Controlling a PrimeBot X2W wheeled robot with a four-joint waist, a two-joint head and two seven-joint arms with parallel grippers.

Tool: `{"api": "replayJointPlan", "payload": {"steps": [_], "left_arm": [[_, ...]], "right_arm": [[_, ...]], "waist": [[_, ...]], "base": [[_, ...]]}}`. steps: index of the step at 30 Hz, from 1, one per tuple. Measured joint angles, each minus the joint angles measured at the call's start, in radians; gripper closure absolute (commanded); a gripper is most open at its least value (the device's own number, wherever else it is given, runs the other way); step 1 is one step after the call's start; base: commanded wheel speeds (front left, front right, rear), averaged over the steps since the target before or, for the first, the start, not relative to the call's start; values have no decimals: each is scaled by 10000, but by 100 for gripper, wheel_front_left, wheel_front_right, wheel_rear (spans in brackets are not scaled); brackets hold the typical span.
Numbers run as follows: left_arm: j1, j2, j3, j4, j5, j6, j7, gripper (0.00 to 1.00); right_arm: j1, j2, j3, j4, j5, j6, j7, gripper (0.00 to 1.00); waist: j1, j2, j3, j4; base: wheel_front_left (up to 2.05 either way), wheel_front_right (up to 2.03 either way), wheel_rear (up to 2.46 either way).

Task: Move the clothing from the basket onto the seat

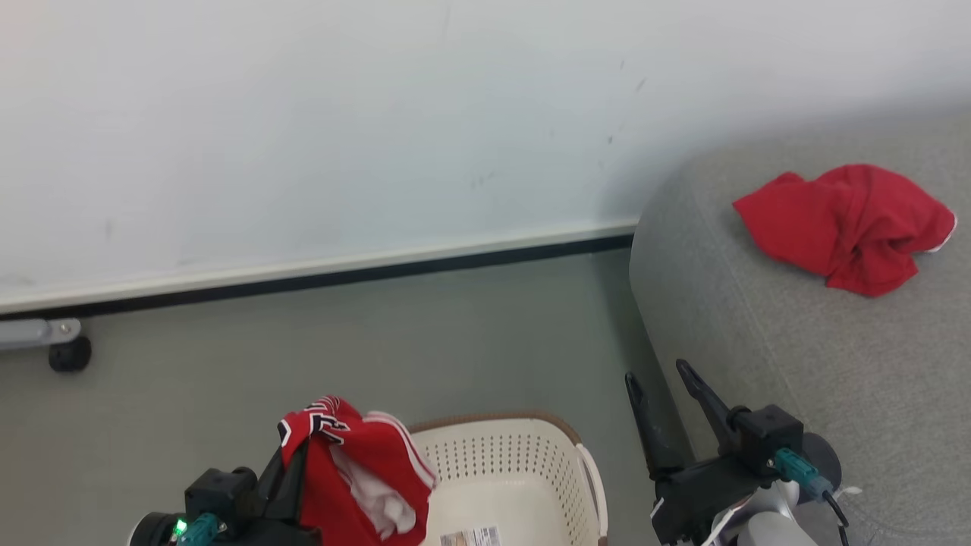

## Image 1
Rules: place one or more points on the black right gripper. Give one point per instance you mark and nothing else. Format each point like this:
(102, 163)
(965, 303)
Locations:
(721, 485)

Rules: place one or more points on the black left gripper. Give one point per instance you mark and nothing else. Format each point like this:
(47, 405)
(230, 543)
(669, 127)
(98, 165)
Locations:
(227, 508)

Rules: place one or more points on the red jersey with lettering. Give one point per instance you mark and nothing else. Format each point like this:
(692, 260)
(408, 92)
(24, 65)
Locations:
(341, 470)

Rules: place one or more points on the plain red garment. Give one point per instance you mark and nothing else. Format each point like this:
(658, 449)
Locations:
(850, 224)

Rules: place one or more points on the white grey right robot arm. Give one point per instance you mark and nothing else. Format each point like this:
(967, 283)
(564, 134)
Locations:
(766, 527)

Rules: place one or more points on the grey fabric sofa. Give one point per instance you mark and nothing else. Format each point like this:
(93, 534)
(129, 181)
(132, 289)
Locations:
(819, 356)

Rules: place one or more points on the cream perforated laundry basket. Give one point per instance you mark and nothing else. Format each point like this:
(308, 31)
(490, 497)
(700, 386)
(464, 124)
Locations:
(516, 470)

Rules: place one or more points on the paper label in basket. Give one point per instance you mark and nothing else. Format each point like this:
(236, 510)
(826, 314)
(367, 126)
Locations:
(470, 537)

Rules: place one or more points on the white and black baseboard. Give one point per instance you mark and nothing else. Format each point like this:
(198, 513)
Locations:
(318, 265)

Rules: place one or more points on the black caster wheel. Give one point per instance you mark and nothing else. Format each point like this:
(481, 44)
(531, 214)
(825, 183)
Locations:
(70, 354)

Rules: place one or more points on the grey metal stand leg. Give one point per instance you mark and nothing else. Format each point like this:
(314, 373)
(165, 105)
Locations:
(34, 332)

